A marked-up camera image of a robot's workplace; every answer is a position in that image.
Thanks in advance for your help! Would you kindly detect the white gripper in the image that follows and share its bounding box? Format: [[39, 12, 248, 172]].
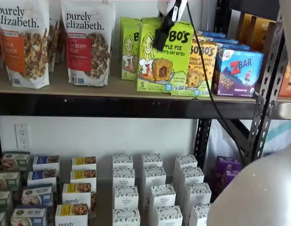
[[152, 0, 191, 48]]

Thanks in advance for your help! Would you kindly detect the green Bobo's apple pie box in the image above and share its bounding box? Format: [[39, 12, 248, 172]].
[[119, 23, 143, 81], [119, 16, 143, 26], [135, 16, 194, 93]]

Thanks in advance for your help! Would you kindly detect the blue purple Zbar box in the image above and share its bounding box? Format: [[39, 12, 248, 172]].
[[206, 37, 239, 46], [194, 30, 227, 40], [212, 47, 265, 97], [218, 43, 251, 51]]

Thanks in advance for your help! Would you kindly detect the black metal shelf rack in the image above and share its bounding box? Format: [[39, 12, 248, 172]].
[[262, 101, 291, 121], [0, 0, 286, 171]]

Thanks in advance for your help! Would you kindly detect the mustard yellow box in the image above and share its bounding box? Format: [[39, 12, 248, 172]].
[[238, 13, 258, 47], [250, 16, 277, 53]]

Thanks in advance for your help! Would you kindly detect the wooden shelf board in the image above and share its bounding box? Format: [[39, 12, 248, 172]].
[[275, 95, 291, 104], [0, 62, 259, 103]]

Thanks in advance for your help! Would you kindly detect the white patterned bakery box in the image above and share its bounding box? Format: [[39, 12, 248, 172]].
[[184, 182, 212, 208], [112, 167, 136, 188], [142, 153, 164, 169], [111, 208, 141, 226], [155, 205, 183, 226], [148, 184, 177, 210], [178, 166, 205, 186], [112, 154, 134, 170], [114, 185, 139, 210], [174, 154, 198, 171], [189, 203, 212, 226], [142, 165, 167, 188]]

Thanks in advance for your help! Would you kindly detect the orange cardboard box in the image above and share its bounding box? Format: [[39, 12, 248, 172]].
[[277, 60, 291, 97]]

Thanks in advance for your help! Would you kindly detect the yellow label granola box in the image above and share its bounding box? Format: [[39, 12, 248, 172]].
[[55, 203, 90, 226], [69, 169, 97, 186], [62, 182, 97, 217], [71, 156, 97, 172]]

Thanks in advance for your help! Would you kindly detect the blue label granola box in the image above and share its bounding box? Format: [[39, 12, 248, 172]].
[[10, 205, 49, 226], [26, 168, 58, 188], [31, 154, 61, 172], [21, 184, 54, 208]]

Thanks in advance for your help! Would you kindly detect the green label granola box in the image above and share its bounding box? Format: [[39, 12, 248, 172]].
[[1, 151, 31, 172], [0, 171, 22, 192], [0, 190, 14, 212], [0, 211, 9, 226]]

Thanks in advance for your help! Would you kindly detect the red label granola bag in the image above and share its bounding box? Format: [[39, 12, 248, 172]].
[[60, 0, 117, 87]]

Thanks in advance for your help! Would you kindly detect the white plastic sheet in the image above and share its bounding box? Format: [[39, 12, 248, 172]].
[[204, 119, 291, 165]]

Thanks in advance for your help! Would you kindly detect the orange label granola bag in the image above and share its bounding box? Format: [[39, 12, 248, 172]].
[[0, 0, 51, 89]]

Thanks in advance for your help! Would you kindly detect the white cartons group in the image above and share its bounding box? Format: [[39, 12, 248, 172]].
[[0, 150, 214, 226]]

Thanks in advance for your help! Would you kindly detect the black cable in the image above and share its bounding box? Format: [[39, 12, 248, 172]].
[[185, 1, 246, 165]]

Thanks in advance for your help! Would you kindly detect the white wall outlet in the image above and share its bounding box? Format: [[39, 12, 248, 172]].
[[14, 123, 31, 149]]

